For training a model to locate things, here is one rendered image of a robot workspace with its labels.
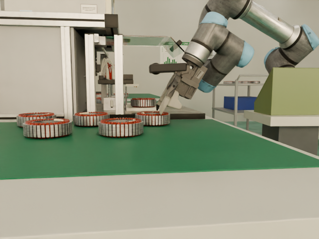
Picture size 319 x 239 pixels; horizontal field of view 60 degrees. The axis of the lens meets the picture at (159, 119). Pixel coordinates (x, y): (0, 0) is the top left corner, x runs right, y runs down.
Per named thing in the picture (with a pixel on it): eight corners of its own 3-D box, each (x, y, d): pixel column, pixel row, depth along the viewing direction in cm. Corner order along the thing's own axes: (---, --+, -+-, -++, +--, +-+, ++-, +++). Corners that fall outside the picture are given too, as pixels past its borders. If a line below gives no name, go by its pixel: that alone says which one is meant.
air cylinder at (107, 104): (116, 108, 123) (116, 96, 123) (115, 110, 116) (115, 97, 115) (104, 109, 123) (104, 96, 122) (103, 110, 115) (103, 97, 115)
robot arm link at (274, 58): (282, 85, 140) (273, 67, 148) (304, 66, 131) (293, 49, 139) (265, 78, 135) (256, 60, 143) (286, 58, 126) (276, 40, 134)
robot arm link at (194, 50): (192, 39, 83) (187, 43, 91) (184, 52, 83) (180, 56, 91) (213, 52, 84) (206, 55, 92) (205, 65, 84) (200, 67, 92)
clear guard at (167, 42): (173, 58, 133) (173, 45, 132) (184, 51, 109) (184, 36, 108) (105, 57, 129) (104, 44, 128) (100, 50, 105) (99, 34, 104)
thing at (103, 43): (106, 47, 111) (106, 36, 110) (105, 45, 105) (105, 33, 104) (95, 47, 110) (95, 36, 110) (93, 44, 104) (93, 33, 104)
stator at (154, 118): (168, 121, 95) (168, 110, 94) (172, 126, 84) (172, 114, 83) (135, 122, 94) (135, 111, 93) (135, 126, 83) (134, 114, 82)
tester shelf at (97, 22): (120, 51, 162) (120, 44, 161) (117, 27, 95) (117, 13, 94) (42, 50, 156) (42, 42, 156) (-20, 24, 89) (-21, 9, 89)
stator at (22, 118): (9, 128, 80) (8, 115, 79) (28, 123, 91) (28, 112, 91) (47, 128, 79) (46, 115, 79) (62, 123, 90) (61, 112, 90)
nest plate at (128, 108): (158, 107, 129) (158, 105, 129) (163, 110, 115) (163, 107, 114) (126, 108, 127) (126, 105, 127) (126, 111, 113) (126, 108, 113)
